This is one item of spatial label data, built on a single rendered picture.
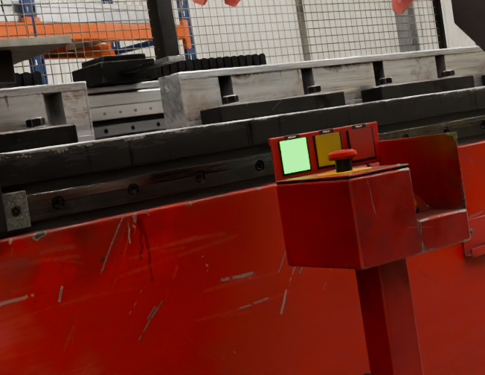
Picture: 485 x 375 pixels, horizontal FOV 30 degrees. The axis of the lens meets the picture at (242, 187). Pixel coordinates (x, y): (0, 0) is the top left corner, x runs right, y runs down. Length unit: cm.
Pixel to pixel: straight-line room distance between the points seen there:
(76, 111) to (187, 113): 21
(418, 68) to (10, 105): 93
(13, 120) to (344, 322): 65
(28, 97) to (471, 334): 97
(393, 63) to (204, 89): 50
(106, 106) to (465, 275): 76
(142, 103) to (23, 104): 46
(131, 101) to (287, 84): 31
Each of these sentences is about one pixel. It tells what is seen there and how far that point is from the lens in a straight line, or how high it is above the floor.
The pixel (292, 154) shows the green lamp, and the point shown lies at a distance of 126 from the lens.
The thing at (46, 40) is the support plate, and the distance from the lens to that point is 111.
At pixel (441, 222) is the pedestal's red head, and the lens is 123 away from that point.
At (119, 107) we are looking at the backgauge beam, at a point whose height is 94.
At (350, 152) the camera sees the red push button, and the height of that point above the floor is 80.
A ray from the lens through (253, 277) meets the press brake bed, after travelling 143.
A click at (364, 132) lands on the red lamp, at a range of 135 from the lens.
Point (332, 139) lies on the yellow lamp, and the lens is 131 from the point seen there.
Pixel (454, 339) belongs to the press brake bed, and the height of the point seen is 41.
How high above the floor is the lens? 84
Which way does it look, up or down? 3 degrees down
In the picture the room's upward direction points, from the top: 9 degrees counter-clockwise
